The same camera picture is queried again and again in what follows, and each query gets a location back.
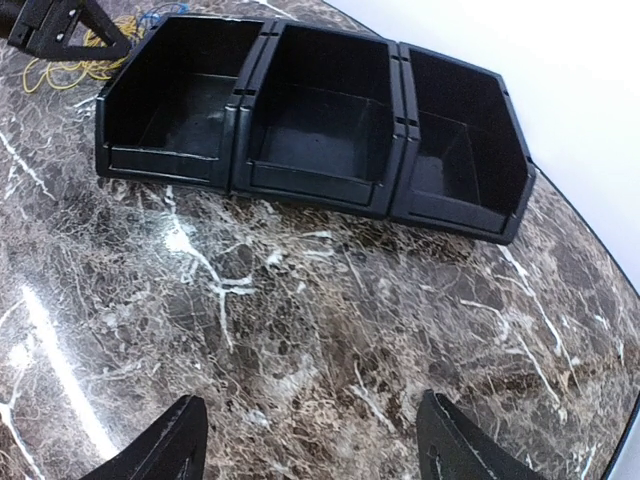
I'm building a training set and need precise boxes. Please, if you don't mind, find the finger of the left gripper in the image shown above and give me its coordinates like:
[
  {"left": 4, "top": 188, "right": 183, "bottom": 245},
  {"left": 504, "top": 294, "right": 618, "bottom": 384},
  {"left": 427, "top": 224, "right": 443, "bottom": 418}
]
[{"left": 9, "top": 0, "right": 131, "bottom": 60}]

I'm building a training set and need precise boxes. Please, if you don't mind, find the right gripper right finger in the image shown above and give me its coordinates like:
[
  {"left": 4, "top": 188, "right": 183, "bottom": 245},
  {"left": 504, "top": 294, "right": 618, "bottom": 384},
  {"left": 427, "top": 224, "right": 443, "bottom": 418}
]
[{"left": 416, "top": 390, "right": 540, "bottom": 479}]

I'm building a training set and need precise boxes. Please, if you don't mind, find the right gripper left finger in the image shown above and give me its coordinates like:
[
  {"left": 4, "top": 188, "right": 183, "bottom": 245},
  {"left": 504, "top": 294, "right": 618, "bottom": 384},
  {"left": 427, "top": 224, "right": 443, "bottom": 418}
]
[{"left": 83, "top": 395, "right": 208, "bottom": 480}]

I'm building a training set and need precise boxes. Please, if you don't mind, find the yellow cable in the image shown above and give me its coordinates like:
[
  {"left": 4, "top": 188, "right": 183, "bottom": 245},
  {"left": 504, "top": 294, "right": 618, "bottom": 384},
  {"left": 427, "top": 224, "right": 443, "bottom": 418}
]
[{"left": 22, "top": 14, "right": 146, "bottom": 96}]

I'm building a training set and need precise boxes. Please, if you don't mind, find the blue cable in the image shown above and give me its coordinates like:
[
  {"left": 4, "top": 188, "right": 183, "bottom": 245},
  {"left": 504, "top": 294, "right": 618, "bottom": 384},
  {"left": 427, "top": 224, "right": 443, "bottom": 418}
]
[{"left": 137, "top": 2, "right": 189, "bottom": 31}]

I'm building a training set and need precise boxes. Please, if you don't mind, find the black bin near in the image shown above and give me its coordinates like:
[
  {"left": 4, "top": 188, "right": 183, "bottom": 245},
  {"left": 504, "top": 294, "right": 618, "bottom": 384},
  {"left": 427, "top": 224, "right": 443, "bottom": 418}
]
[{"left": 95, "top": 14, "right": 276, "bottom": 193}]

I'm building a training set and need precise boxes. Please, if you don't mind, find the black bin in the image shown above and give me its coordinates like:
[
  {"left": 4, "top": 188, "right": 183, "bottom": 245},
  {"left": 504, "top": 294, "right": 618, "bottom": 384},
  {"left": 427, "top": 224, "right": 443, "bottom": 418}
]
[
  {"left": 95, "top": 14, "right": 276, "bottom": 193},
  {"left": 231, "top": 21, "right": 406, "bottom": 218},
  {"left": 389, "top": 43, "right": 536, "bottom": 245}
]

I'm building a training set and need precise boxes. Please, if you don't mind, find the black bin far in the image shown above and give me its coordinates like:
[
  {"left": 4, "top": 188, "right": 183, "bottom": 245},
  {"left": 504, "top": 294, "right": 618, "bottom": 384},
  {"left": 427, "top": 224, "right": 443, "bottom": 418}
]
[{"left": 389, "top": 43, "right": 536, "bottom": 245}]

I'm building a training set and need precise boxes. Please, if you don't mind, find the black bin middle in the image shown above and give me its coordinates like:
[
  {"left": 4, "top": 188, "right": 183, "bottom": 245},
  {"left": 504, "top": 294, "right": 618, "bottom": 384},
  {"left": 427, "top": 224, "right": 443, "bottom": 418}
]
[{"left": 231, "top": 21, "right": 406, "bottom": 218}]

